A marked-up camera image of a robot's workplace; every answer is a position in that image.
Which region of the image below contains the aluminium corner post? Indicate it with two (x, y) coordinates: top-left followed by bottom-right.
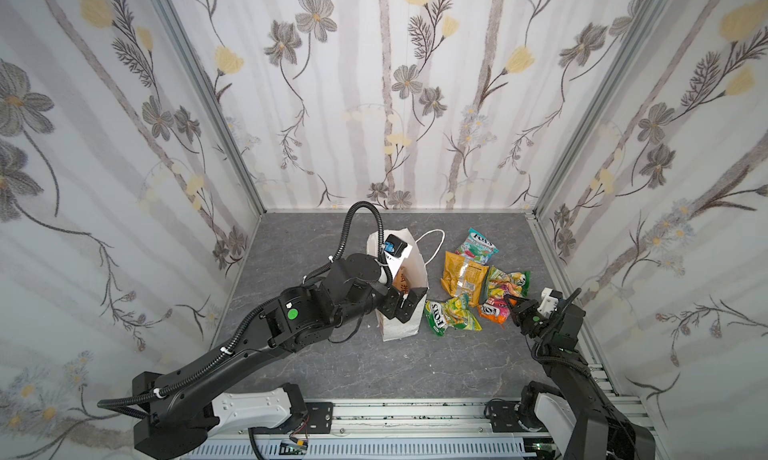
(150, 0), (267, 218)
(531, 0), (669, 220)

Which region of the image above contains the yellow chips snack bag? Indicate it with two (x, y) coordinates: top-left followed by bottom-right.
(440, 252), (489, 307)

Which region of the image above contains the aluminium right corner post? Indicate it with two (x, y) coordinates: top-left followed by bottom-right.
(531, 0), (669, 220)

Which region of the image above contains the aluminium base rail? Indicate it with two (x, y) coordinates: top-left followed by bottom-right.
(186, 394), (576, 459)

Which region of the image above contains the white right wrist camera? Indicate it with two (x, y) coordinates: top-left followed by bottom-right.
(537, 288), (562, 319)

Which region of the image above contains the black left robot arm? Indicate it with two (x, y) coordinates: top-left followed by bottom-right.
(97, 201), (426, 459)

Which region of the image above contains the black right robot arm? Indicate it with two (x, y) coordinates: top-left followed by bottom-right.
(504, 289), (656, 459)

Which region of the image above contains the green yellow snack bag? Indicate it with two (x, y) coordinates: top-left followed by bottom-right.
(424, 295), (482, 337)
(481, 266), (531, 303)

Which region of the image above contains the tan paper bag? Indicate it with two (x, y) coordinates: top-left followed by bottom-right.
(392, 267), (411, 295)

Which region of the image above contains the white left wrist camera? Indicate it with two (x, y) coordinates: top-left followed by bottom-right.
(372, 234), (413, 283)

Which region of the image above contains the aluminium left corner post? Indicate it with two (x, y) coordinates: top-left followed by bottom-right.
(150, 0), (267, 218)

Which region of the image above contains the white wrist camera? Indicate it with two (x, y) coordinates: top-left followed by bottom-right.
(372, 234), (413, 283)
(537, 288), (562, 319)

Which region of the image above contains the orange candy snack bag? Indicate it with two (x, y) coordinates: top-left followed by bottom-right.
(478, 298), (511, 325)

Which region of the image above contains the teal candy snack bag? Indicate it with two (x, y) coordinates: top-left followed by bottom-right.
(455, 228), (499, 265)

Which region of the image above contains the cartoon animal paper bag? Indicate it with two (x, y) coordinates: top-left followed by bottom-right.
(376, 229), (445, 342)

